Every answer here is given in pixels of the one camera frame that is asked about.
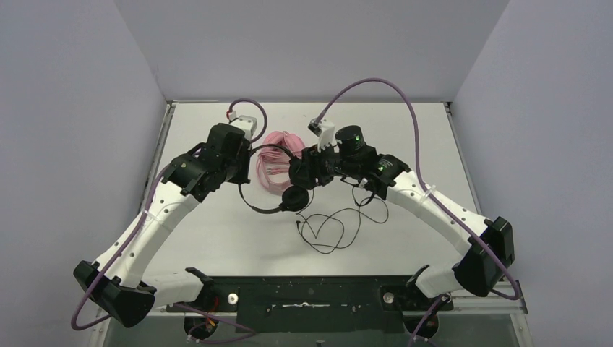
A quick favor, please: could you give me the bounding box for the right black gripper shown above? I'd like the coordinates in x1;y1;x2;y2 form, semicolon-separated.
293;140;359;189

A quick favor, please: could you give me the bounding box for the black on-ear headphones with cable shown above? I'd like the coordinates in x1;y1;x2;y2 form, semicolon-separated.
238;143;390;256

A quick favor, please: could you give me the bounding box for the pink over-ear headphones with cable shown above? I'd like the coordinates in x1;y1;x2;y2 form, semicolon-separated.
256;131;306;195

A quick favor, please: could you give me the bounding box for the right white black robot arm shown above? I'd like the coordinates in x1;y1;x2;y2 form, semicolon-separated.
289;125;515;309

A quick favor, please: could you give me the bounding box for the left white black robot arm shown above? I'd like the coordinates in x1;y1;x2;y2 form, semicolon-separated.
73;116;257;327

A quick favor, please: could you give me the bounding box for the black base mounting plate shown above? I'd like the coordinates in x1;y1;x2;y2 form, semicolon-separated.
118;267;504;336

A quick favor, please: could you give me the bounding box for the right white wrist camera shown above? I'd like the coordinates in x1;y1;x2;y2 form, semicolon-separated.
308;119;337;152

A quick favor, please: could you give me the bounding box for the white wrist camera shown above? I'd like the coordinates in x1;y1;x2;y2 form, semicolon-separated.
226;111;257;141
308;119;337;152

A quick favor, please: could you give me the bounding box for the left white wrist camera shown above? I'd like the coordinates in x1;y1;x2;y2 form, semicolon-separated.
226;111;257;141

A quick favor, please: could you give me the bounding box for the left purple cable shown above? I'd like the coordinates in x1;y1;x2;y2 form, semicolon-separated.
70;98;262;345

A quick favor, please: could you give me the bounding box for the purple cable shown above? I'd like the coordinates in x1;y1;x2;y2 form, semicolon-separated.
316;77;523;347
70;98;262;345

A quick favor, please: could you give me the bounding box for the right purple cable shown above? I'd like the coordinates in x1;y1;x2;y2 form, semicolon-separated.
316;77;523;347

